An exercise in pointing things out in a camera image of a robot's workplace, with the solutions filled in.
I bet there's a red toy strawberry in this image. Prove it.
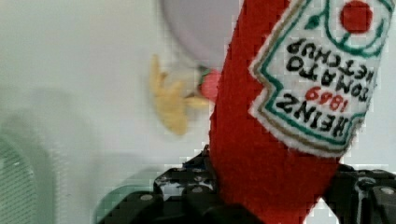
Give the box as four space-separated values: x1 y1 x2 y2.
198 68 221 103

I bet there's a grey round plate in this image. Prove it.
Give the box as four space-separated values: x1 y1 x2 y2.
159 0 243 68

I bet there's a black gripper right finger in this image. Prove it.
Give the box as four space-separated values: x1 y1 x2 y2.
323 164 396 224

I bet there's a red plush ketchup bottle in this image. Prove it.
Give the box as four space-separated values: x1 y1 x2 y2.
209 0 395 224

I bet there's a green plastic mug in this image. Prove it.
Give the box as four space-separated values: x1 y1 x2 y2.
93 185 163 224

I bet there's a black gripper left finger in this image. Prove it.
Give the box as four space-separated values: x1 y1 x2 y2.
98 144 265 224

